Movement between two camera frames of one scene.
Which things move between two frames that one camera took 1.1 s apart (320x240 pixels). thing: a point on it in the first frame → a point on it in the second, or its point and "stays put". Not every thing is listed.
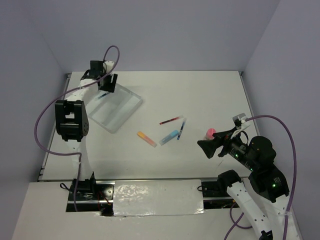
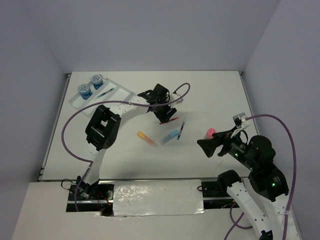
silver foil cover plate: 169,197 stays put
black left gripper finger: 108,83 → 169,115
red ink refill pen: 165,121 stays put
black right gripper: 223,137 stays put
